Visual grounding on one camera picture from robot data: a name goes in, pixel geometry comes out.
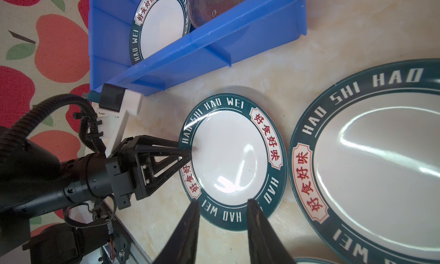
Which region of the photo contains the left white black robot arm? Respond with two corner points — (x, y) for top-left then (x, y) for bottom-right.
(1, 136), (191, 254)

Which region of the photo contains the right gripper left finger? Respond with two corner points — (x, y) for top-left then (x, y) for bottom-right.
(153, 200), (200, 264)

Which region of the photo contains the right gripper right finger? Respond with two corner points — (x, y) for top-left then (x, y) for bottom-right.
(246, 199), (296, 264)

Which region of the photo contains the clear glass plate top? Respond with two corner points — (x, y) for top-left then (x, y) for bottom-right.
(188, 0), (245, 28)

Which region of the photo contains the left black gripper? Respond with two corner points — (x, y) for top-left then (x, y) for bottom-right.
(60, 135), (191, 210)

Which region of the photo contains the green rim plate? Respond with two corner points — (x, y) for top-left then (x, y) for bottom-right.
(129, 0), (191, 64)
(179, 93), (288, 232)
(289, 58), (440, 264)

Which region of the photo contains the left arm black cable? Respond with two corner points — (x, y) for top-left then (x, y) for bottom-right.
(0, 93), (107, 155)

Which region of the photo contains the blue plastic bin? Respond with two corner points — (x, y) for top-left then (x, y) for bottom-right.
(88, 0), (307, 95)

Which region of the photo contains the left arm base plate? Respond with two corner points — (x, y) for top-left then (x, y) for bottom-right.
(22, 208), (152, 264)

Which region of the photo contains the white plate black pattern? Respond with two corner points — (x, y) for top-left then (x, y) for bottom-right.
(293, 258), (336, 264)

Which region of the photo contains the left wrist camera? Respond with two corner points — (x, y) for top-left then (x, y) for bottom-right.
(83, 83), (143, 157)

